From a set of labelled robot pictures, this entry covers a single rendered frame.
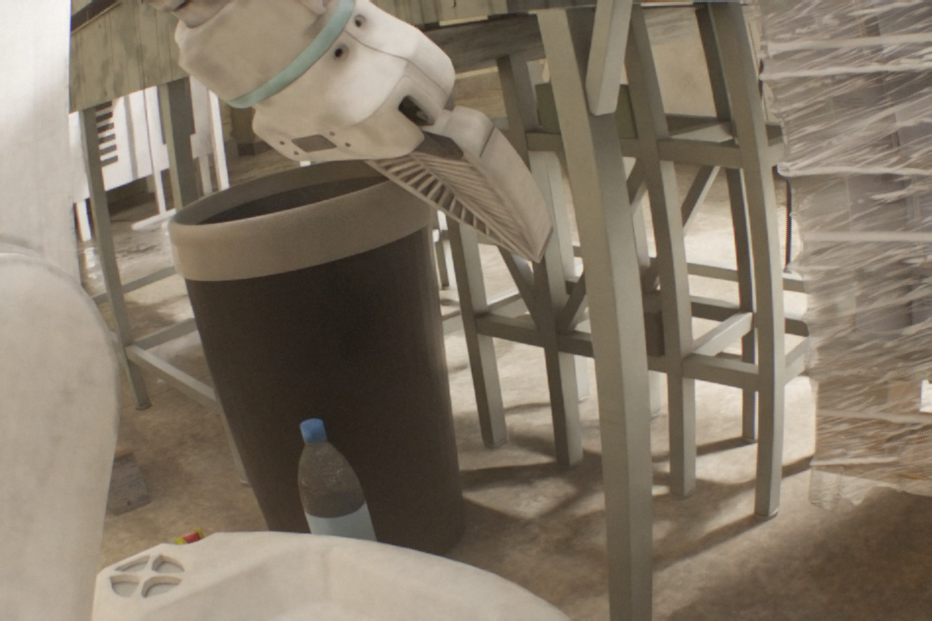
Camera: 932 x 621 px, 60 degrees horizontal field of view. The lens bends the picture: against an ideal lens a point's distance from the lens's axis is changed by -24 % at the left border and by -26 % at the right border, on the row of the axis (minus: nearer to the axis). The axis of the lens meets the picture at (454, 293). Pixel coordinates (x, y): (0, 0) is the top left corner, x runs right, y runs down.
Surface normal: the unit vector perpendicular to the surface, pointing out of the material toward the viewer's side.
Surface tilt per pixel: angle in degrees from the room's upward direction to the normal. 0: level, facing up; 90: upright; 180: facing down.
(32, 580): 89
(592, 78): 90
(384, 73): 58
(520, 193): 103
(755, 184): 90
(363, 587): 70
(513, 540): 0
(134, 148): 90
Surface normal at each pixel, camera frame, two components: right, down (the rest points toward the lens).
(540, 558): -0.16, -0.95
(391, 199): 0.77, 0.05
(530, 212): 0.87, 0.27
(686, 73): -0.76, 0.30
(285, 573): 0.50, -0.15
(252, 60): 0.03, 0.79
